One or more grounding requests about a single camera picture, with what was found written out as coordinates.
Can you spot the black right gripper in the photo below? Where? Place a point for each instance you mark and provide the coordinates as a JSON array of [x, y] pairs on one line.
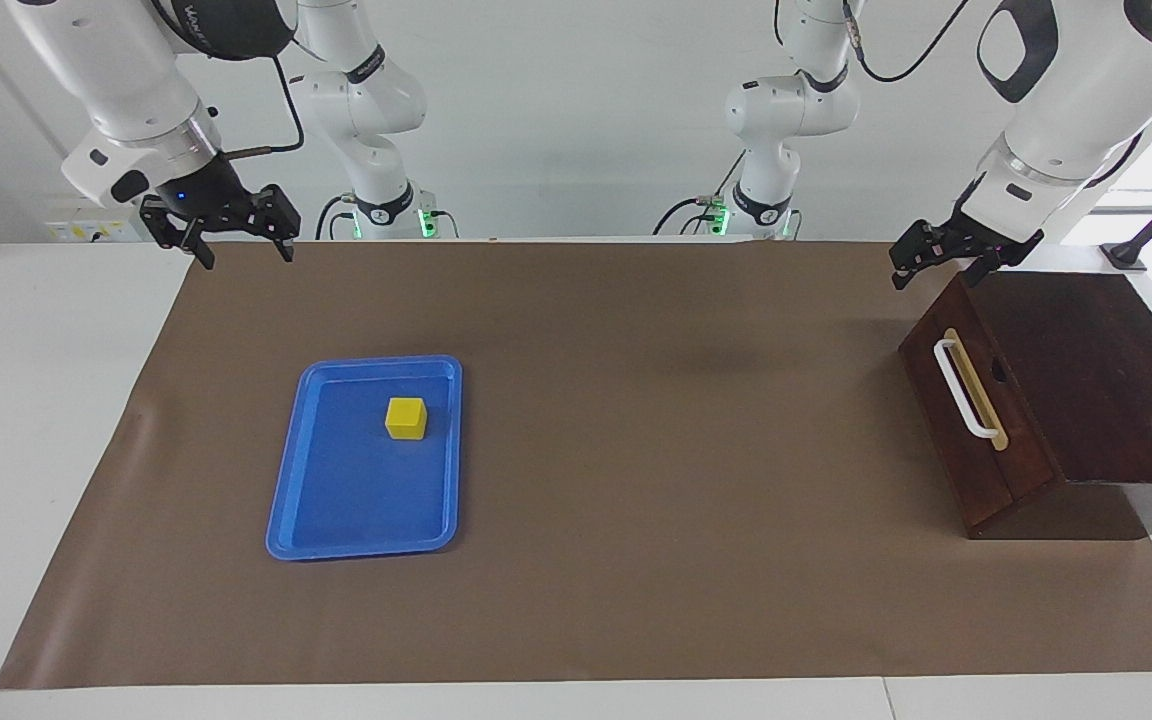
[[206, 195]]

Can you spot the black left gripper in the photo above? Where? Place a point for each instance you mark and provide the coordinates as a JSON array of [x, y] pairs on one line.
[[986, 242]]

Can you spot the yellow cube block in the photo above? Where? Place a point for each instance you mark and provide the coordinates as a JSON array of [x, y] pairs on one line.
[[406, 420]]

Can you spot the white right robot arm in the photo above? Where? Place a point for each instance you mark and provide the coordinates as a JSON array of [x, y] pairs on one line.
[[116, 80]]

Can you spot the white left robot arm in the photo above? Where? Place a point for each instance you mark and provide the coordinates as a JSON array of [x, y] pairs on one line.
[[1076, 100]]

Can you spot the dark brown wooden cabinet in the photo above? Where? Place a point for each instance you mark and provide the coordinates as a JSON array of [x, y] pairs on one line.
[[1096, 380]]

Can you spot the blue plastic tray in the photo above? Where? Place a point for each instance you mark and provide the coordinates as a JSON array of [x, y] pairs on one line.
[[336, 500]]

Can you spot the brown paper table mat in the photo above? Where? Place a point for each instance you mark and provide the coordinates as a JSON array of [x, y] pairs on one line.
[[636, 500]]

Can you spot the white wall socket strip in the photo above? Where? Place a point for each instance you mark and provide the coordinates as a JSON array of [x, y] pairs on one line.
[[86, 231]]

